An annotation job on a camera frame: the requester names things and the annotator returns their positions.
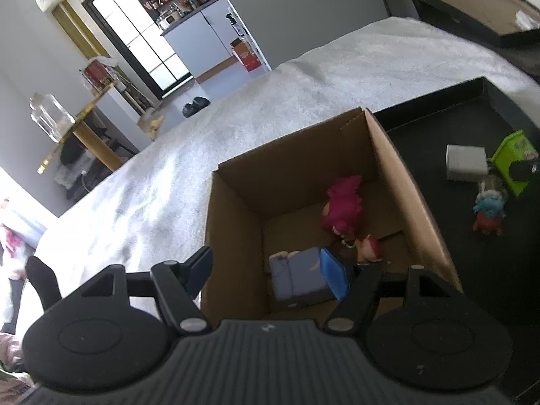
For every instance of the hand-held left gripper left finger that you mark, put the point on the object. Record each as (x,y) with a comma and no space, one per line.
(198,270)

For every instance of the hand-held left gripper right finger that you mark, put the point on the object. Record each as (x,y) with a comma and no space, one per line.
(335,276)

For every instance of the grey-blue block toy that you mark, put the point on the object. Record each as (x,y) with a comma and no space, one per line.
(295,276)

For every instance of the small brown figurine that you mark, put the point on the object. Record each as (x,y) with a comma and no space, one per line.
(371,249)

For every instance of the pink-haired figurine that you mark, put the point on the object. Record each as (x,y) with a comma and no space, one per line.
(344,206)

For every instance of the brown cardboard box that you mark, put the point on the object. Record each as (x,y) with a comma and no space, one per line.
(236,190)

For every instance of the black tray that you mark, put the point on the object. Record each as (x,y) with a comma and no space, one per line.
(443,219)

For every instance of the white blanket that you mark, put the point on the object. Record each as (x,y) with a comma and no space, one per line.
(211,126)

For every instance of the pair of yellow slippers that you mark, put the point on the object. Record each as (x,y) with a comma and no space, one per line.
(152,126)

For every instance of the black sock foot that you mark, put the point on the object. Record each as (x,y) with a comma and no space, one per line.
(42,280)

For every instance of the pair of black slippers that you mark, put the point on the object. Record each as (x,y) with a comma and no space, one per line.
(195,107)

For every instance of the yellow wooden table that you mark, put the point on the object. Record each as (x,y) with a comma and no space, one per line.
(97,139)

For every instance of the blue-haired small figurine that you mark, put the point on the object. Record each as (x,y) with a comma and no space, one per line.
(489,215)

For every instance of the white charger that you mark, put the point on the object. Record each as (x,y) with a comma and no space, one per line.
(464,162)

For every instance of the clear glass bottle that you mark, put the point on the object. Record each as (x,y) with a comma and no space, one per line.
(50,116)

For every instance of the green cube toy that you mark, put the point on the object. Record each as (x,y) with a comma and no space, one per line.
(512,152)

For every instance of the orange cardboard box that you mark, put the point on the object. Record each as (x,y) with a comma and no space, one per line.
(247,57)

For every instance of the red box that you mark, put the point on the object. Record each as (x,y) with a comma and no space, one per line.
(97,74)

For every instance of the white kitchen cabinet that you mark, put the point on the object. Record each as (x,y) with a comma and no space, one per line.
(202,38)

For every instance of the black-framed glass door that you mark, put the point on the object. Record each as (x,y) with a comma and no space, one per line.
(135,33)

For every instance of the black spray bottle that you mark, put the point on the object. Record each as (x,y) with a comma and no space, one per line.
(234,25)

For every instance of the shallow black box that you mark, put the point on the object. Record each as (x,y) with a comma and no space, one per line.
(464,4)

